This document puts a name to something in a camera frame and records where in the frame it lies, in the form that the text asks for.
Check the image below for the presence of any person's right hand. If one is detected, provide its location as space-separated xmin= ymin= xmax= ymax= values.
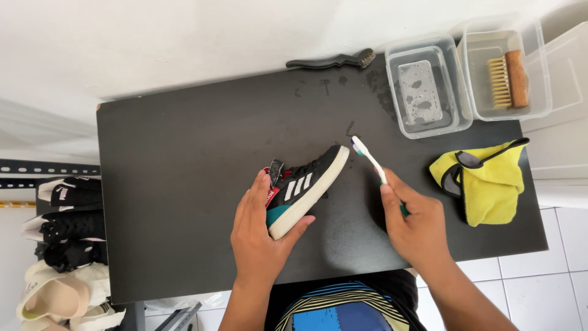
xmin=379 ymin=168 xmax=454 ymax=273

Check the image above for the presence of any person's left hand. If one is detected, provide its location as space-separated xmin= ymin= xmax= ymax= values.
xmin=231 ymin=169 xmax=317 ymax=288

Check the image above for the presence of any black white-striped sneaker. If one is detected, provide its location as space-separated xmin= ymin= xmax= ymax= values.
xmin=264 ymin=145 xmax=351 ymax=241

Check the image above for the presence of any white green toothbrush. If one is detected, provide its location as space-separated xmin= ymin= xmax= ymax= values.
xmin=351 ymin=135 xmax=410 ymax=217

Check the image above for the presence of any clear plastic bag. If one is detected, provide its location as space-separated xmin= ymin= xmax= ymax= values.
xmin=144 ymin=291 xmax=231 ymax=317

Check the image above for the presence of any yellow microfiber cloth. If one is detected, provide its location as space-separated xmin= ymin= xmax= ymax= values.
xmin=429 ymin=138 xmax=531 ymax=228

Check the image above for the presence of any person's striped black shirt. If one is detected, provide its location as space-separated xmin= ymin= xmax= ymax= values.
xmin=264 ymin=269 xmax=428 ymax=331

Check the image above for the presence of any clear plastic container with water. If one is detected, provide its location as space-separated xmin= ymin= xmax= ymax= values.
xmin=385 ymin=34 xmax=474 ymax=140

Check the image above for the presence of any wooden bristle brush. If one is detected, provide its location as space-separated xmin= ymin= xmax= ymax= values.
xmin=487 ymin=50 xmax=530 ymax=110

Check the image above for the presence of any shoe rack with shoes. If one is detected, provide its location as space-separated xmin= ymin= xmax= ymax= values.
xmin=0 ymin=158 xmax=127 ymax=331

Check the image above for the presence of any white plastic storage box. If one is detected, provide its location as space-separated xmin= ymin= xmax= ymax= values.
xmin=520 ymin=21 xmax=588 ymax=210

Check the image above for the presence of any grey metal bracket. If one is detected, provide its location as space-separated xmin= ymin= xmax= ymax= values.
xmin=154 ymin=301 xmax=203 ymax=331

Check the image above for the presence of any black wire brush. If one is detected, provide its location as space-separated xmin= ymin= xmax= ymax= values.
xmin=286 ymin=48 xmax=376 ymax=70

